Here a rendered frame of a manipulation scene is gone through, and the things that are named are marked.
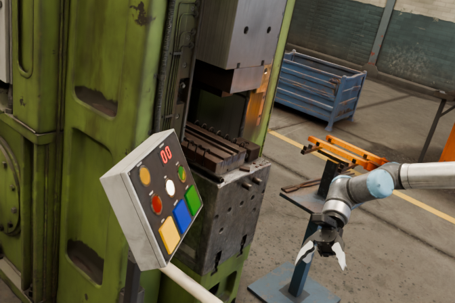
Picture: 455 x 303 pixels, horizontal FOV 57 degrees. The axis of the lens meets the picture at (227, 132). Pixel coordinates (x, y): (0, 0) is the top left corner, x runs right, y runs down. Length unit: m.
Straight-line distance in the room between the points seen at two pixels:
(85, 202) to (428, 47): 8.08
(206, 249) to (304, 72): 4.02
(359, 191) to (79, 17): 1.17
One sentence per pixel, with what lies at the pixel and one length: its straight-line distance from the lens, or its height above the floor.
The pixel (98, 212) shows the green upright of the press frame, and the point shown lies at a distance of 1.89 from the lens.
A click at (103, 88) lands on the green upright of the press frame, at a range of 1.67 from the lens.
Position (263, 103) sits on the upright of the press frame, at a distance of 2.08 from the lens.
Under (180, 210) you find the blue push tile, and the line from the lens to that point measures 1.25.
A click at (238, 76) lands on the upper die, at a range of 1.57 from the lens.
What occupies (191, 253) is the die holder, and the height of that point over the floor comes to 0.53.
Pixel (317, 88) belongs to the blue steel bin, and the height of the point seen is 0.45.
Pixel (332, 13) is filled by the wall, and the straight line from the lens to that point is 10.15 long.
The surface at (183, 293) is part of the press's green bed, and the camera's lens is 2.05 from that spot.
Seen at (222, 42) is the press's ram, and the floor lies 1.45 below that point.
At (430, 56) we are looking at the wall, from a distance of 9.24.
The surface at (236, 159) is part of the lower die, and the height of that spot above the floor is 0.96.
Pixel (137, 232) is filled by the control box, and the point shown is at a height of 1.04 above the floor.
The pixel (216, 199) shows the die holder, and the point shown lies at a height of 0.85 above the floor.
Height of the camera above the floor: 1.71
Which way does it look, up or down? 22 degrees down
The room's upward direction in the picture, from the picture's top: 11 degrees clockwise
